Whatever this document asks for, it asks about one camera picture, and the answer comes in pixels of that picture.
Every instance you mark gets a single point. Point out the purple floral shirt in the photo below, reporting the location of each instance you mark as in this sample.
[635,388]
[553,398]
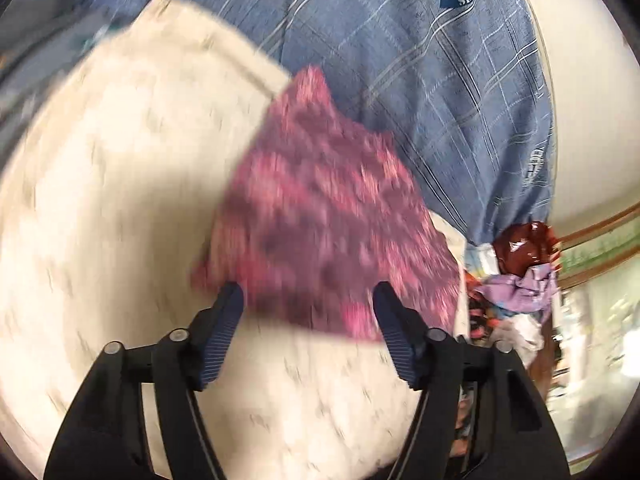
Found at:
[325,220]

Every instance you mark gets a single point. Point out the multicoloured cloth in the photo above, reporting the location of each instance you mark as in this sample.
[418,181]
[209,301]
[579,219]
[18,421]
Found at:
[492,327]

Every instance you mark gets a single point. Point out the dark red plastic bag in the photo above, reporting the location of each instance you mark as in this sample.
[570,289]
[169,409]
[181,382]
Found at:
[525,247]

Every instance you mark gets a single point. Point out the blue plaid quilt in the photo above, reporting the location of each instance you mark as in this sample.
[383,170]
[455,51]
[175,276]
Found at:
[425,85]

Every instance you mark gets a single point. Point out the lilac cloth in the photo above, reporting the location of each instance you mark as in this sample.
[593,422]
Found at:
[525,285]

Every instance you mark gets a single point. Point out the wooden rail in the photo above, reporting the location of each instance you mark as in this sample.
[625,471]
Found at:
[600,247]

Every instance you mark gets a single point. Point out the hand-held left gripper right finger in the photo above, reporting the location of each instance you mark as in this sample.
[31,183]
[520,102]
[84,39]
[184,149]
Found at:
[397,342]

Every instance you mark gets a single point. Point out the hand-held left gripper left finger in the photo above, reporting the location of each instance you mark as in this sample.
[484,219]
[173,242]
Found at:
[220,332]

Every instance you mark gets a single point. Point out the white printed packet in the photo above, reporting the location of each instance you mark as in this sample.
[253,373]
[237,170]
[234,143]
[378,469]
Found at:
[481,262]

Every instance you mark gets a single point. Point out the cream leaf-print bed sheet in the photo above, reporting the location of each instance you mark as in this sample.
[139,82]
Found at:
[115,210]

